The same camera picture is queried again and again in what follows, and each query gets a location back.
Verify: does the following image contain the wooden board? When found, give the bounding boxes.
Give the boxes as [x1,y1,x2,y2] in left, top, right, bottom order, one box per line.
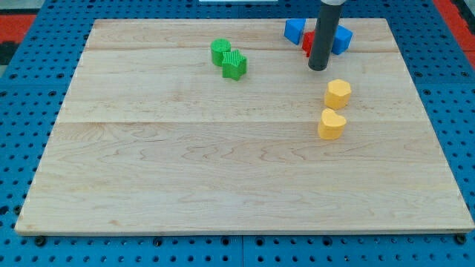
[15,19,474,236]

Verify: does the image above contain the green star block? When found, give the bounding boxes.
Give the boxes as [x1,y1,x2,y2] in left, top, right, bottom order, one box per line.
[222,50,247,81]

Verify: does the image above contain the blue block right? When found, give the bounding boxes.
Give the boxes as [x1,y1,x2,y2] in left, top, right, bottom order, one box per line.
[331,25,353,55]

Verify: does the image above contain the blue triangle block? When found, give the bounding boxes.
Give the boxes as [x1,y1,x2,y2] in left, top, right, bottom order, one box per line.
[284,19,307,45]

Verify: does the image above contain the yellow heart block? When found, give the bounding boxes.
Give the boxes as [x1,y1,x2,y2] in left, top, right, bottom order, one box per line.
[317,108,347,140]

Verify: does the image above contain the red block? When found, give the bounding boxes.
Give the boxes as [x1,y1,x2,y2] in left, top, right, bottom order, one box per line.
[301,30,315,57]

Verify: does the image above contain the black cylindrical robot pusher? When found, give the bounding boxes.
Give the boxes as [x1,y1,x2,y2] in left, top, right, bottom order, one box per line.
[308,0,345,71]

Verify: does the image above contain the yellow hexagon block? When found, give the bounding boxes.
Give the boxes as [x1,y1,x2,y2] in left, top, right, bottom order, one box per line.
[324,79,352,110]

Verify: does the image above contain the green cylinder block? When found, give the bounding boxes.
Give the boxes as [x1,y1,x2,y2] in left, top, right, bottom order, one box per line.
[210,38,232,67]

